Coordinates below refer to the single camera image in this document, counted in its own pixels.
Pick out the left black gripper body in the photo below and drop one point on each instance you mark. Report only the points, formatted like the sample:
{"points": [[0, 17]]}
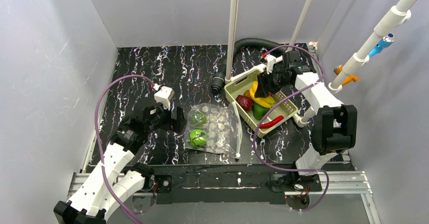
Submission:
{"points": [[166, 118]]}

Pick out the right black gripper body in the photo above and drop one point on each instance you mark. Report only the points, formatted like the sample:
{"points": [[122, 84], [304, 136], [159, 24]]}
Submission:
{"points": [[272, 80]]}

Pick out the yellow fake banana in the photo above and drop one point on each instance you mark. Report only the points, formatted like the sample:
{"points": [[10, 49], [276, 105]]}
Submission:
{"points": [[267, 102]]}

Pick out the brown fake potato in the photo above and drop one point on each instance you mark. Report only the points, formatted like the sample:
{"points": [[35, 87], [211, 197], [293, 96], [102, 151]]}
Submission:
{"points": [[247, 93]]}

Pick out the dark red fake fruit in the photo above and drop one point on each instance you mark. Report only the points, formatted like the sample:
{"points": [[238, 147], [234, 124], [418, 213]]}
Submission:
{"points": [[246, 103]]}

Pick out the clear zip top bag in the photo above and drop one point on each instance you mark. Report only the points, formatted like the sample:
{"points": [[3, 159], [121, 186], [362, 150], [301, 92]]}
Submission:
{"points": [[223, 129]]}

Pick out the red fake chili pepper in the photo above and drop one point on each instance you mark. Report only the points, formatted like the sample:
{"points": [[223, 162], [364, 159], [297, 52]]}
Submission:
{"points": [[272, 123]]}

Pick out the green fake pepper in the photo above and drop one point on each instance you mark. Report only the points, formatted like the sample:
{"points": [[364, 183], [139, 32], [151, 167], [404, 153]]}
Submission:
{"points": [[259, 111]]}

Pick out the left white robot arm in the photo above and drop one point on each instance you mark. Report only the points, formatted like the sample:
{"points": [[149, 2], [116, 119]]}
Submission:
{"points": [[101, 193]]}

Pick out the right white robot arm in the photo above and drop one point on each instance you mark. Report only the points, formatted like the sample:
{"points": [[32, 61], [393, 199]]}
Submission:
{"points": [[335, 124]]}

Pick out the green yellow fake lemon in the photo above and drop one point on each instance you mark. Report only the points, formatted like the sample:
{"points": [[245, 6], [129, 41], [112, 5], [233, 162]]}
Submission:
{"points": [[198, 119]]}

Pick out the light green plastic basket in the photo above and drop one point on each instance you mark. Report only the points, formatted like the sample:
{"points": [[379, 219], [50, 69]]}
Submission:
{"points": [[242, 89]]}

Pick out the white pvc pipe right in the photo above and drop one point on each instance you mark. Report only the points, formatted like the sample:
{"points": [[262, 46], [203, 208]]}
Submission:
{"points": [[395, 16]]}

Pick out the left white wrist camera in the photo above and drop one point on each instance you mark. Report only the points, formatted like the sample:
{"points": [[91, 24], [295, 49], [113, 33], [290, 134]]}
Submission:
{"points": [[164, 95]]}

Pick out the white pvc pipe frame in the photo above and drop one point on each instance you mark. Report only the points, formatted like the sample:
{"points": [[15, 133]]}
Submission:
{"points": [[280, 20]]}

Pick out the aluminium frame rail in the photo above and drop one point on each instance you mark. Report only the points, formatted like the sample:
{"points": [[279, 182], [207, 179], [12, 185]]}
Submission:
{"points": [[216, 185]]}

